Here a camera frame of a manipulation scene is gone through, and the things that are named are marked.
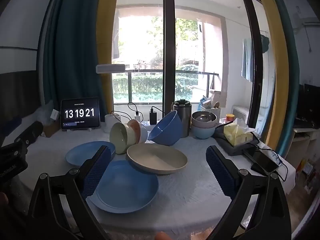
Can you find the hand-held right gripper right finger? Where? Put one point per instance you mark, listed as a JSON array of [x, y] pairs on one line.
[[222, 175]]

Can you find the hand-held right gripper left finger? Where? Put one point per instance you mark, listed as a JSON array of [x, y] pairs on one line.
[[96, 172]]

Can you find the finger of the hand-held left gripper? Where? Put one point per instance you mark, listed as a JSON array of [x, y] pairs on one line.
[[30, 132]]

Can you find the blue plate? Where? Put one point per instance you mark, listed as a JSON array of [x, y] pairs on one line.
[[80, 155], [125, 187]]

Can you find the green bowl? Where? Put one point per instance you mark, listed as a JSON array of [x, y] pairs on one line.
[[121, 137]]

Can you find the pink speckled bowl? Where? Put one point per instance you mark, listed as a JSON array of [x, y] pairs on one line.
[[133, 127]]

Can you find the beige plate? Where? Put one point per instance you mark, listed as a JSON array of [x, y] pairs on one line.
[[155, 158]]

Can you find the white bowl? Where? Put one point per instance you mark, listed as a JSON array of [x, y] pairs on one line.
[[143, 132]]

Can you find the large blue bowl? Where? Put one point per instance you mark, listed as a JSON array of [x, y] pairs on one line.
[[165, 130]]

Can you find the person's left hand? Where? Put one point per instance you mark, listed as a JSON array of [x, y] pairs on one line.
[[2, 200]]

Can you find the person's right hand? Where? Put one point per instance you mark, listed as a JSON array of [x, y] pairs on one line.
[[162, 236]]

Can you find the brown cardboard box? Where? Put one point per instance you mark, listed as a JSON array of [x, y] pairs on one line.
[[51, 130]]

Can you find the clear plastic bag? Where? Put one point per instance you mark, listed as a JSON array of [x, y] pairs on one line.
[[42, 112]]

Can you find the small white box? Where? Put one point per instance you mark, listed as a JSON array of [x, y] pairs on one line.
[[54, 115]]

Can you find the white textured tablecloth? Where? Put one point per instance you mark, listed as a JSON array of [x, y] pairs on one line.
[[195, 187]]

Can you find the black smartphone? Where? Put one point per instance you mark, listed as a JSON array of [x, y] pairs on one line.
[[265, 162]]

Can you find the light blue bowl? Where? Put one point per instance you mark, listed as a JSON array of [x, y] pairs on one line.
[[202, 133]]

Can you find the tablet with clock display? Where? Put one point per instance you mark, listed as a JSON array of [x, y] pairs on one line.
[[80, 113]]

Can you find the pale pink bowl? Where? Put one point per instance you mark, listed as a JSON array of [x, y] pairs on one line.
[[200, 125]]

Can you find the orange lidded jar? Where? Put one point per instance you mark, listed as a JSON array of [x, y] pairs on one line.
[[230, 118]]

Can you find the white plastic basket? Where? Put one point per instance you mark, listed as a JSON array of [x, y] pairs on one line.
[[215, 113]]

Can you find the white appliance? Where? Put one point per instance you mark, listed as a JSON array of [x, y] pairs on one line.
[[240, 113]]

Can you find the white charger block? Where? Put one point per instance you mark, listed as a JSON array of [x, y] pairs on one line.
[[137, 117]]

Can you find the white power strip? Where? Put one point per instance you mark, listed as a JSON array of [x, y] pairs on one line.
[[146, 123]]

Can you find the small carton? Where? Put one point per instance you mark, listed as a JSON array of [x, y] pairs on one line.
[[207, 104]]

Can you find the blue plastic bag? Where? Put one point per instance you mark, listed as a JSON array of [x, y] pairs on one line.
[[202, 103]]

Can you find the pale cardboard carton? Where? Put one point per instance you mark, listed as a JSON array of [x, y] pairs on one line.
[[216, 97]]

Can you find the black power adapter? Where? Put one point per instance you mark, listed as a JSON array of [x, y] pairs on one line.
[[153, 117]]

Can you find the black balcony railing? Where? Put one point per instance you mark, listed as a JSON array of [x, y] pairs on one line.
[[129, 87]]

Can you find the white side table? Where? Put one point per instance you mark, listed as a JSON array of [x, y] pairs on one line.
[[305, 135]]

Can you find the teal curtain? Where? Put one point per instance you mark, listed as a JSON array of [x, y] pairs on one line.
[[291, 80], [75, 42]]

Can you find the white lamp head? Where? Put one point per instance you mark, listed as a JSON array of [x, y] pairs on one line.
[[110, 68]]

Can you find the yellow curtain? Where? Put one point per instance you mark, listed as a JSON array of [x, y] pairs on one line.
[[105, 30], [280, 80]]

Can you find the black monitor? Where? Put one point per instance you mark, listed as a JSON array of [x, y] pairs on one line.
[[310, 105]]

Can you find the light blue hanging towel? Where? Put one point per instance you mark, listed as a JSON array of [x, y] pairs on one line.
[[247, 62]]

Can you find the dark green hanging cloth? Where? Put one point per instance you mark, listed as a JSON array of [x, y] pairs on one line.
[[264, 43]]

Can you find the dark sliding door frame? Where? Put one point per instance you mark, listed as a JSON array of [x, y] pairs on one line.
[[168, 42]]

